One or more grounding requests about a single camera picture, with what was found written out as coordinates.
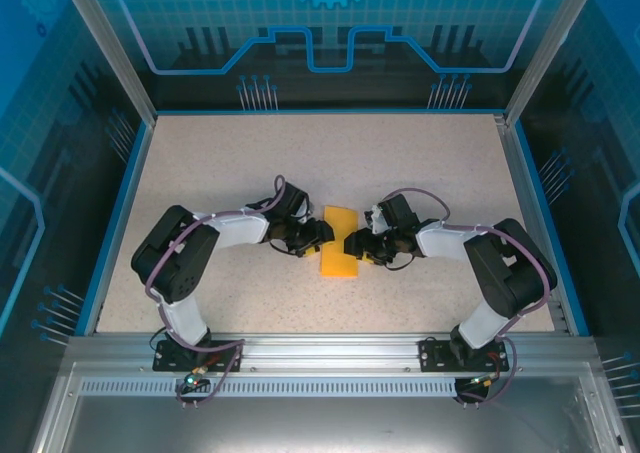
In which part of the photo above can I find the yellow cloth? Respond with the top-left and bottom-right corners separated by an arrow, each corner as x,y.
319,204 -> 361,278

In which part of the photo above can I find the grey metal tray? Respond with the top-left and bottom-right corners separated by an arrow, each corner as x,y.
29,362 -> 629,453

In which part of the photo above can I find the wide aluminium profile rail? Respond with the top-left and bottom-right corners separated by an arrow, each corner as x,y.
66,332 -> 599,374

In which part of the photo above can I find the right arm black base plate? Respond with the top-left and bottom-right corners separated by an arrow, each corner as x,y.
418,337 -> 507,374

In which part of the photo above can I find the slotted aluminium cable duct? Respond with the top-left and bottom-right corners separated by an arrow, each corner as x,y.
78,377 -> 464,397

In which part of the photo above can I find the slim aluminium profile rail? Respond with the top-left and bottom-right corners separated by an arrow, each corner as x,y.
493,114 -> 572,335

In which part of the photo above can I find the cable connector with green light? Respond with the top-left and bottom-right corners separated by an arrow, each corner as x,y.
467,372 -> 503,389
180,366 -> 209,392

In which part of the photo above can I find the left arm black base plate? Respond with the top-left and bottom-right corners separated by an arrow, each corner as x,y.
152,339 -> 246,374

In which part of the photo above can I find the aluminium frame post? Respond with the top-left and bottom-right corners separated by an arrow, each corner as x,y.
54,0 -> 160,124
503,0 -> 605,125

